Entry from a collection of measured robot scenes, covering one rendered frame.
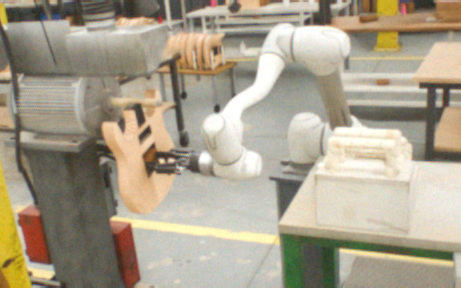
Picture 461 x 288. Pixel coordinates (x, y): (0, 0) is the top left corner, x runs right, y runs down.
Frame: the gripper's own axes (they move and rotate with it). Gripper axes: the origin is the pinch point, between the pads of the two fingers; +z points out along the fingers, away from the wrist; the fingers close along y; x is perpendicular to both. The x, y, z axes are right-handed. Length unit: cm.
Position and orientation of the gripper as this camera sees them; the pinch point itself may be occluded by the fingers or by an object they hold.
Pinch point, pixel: (152, 160)
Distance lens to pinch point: 205.4
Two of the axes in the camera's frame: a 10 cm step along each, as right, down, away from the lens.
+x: -1.6, -8.7, -4.7
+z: -9.2, -0.4, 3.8
